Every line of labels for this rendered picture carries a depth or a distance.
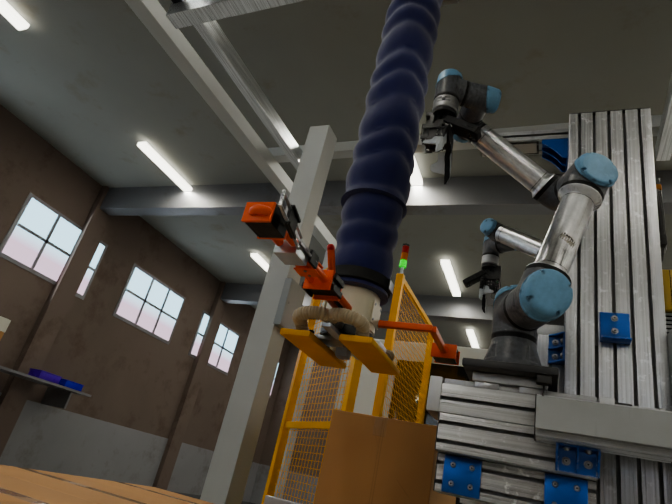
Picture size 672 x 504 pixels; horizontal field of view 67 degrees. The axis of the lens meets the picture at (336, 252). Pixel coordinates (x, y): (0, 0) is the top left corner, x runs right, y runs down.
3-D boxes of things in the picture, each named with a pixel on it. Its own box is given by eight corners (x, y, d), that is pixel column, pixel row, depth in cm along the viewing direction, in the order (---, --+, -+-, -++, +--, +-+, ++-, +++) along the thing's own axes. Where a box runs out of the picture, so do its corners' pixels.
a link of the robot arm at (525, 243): (561, 272, 177) (472, 233, 220) (577, 284, 183) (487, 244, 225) (579, 244, 177) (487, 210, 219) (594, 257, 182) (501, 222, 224)
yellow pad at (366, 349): (370, 372, 170) (373, 358, 172) (399, 376, 166) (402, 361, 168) (337, 339, 142) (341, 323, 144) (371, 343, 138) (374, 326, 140)
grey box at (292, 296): (287, 335, 313) (299, 290, 325) (295, 335, 310) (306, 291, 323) (272, 323, 297) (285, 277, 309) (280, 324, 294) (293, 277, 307)
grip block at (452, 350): (434, 362, 181) (436, 349, 184) (458, 365, 178) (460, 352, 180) (430, 355, 175) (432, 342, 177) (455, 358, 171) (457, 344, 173)
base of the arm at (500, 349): (542, 385, 135) (544, 349, 139) (542, 369, 123) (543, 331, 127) (484, 378, 141) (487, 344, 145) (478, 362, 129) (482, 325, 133)
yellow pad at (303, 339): (319, 365, 177) (322, 352, 179) (346, 369, 173) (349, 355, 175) (278, 333, 149) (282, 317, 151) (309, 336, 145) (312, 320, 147)
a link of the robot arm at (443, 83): (469, 70, 151) (441, 63, 151) (465, 97, 147) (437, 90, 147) (460, 88, 159) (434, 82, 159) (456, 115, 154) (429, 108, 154)
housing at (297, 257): (283, 265, 128) (288, 249, 130) (307, 266, 125) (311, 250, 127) (271, 252, 122) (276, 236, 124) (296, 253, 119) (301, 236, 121)
